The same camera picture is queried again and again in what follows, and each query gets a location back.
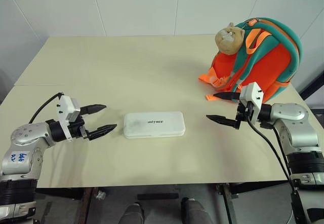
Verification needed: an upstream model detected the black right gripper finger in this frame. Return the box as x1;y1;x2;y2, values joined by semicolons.
213;91;241;102
206;114;238;129

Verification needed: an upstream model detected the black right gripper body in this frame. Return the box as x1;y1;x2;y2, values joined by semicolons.
234;100;257;131

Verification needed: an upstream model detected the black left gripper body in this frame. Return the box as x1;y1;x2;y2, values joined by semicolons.
67;116;90;141

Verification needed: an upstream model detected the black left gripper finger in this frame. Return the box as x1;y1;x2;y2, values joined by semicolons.
87;123;118;141
80;103;107;115

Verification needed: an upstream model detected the white rectangular case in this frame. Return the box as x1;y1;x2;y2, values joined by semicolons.
123;110;187;139

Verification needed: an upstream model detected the orange and teal backpack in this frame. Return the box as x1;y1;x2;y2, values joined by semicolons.
197;17;304;102

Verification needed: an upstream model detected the beige plush cat charm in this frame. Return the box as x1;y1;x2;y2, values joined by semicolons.
215;21;246;55

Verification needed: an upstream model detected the dark blue metal bar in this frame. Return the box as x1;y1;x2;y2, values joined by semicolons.
298;68;324;101

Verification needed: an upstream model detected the dark rounded shape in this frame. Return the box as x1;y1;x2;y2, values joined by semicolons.
180;197;214;224
118;202;145;224

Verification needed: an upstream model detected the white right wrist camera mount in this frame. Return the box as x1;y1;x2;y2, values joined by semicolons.
238;82;264;118

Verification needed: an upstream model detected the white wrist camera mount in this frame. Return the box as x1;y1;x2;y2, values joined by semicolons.
238;82;264;118
56;95;82;142

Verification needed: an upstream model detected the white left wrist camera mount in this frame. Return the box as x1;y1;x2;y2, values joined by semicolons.
56;95;82;142

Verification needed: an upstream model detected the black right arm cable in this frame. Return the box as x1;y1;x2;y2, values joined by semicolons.
246;101;307;224

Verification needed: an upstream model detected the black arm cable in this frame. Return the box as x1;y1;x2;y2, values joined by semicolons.
246;101;307;224
28;92;64;125

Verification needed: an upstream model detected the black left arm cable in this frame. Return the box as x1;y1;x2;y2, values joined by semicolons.
28;92;64;125

